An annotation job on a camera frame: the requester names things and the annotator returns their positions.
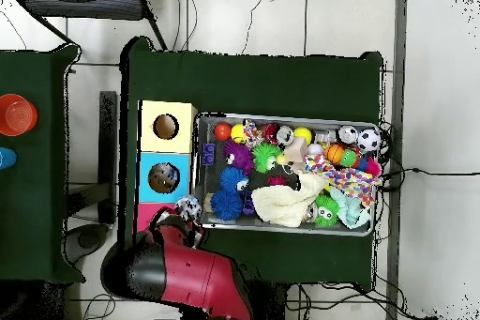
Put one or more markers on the dark green table cloth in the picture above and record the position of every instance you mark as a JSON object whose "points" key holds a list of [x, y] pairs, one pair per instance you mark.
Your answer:
{"points": [[243, 83]]}

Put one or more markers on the wooden box with three holes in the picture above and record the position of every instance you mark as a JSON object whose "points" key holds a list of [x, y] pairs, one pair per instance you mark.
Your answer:
{"points": [[150, 140]]}

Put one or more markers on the long polka dot cloth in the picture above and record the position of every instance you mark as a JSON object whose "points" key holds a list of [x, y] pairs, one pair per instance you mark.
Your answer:
{"points": [[348, 177]]}

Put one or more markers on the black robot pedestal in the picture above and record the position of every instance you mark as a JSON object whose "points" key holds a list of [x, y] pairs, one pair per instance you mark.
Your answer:
{"points": [[273, 303]]}

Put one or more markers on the dark office chair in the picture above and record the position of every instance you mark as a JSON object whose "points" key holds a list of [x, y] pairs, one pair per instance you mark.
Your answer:
{"points": [[86, 4]]}

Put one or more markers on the crushed bottle with blue label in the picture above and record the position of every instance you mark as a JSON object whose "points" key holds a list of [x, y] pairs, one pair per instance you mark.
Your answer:
{"points": [[171, 174]]}

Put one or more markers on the green side table cloth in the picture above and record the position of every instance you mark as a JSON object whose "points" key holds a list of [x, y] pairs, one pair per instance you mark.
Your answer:
{"points": [[41, 79]]}

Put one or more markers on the shallow mesh bin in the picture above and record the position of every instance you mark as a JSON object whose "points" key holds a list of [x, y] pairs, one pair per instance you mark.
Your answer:
{"points": [[204, 185]]}

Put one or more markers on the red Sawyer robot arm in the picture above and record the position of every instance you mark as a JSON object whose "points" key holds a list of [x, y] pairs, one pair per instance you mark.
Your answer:
{"points": [[198, 275]]}

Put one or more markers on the orange ribbed plastic cup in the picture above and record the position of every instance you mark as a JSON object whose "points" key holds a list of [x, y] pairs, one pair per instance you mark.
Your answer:
{"points": [[17, 115]]}

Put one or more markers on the orange ball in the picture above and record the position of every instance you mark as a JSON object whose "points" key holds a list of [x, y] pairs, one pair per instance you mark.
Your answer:
{"points": [[222, 131]]}

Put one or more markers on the cream knitted cloth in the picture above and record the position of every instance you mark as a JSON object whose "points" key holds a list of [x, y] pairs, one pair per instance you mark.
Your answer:
{"points": [[285, 203]]}

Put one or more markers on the yellow ball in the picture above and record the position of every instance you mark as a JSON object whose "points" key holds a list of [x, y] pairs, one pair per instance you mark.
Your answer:
{"points": [[302, 135], [237, 133]]}

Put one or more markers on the silver topped drink can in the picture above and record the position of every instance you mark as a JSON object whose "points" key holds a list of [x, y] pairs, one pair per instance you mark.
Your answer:
{"points": [[285, 135]]}

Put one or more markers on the small orange basketball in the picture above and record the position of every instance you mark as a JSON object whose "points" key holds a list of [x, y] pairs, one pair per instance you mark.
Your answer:
{"points": [[334, 153]]}

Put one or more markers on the small soccer ball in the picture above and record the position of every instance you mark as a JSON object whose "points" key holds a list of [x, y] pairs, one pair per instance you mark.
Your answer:
{"points": [[368, 140]]}

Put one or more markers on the blue plastic cup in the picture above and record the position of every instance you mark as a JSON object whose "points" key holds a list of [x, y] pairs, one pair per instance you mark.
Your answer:
{"points": [[6, 158]]}

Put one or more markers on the clear crushed plastic bottle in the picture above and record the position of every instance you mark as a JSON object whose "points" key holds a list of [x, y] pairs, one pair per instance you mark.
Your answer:
{"points": [[188, 207]]}

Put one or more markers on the mint green fuzzy cloth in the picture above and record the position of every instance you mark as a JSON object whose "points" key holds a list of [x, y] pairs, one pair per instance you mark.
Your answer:
{"points": [[350, 209]]}

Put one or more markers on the plain wooden block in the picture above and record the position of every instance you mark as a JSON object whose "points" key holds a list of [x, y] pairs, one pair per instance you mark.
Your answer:
{"points": [[296, 149]]}

